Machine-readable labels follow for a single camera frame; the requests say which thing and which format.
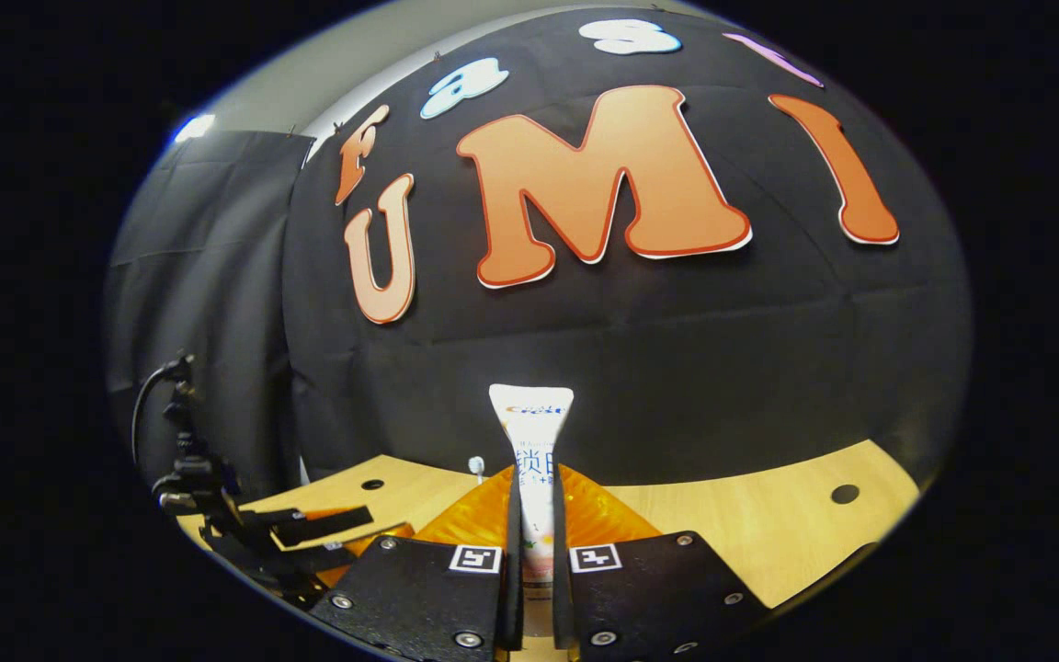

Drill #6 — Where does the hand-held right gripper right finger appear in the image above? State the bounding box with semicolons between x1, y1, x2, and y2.
552;464;774;662

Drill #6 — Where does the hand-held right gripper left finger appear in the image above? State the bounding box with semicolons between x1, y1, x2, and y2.
309;464;523;662

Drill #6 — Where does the white toothpaste tube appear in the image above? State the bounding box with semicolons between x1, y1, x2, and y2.
489;384;575;640

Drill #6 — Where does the wooden desktop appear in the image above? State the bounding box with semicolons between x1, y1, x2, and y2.
176;439;921;662

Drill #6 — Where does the black backdrop cloth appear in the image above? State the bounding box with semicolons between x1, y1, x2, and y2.
107;7;972;516

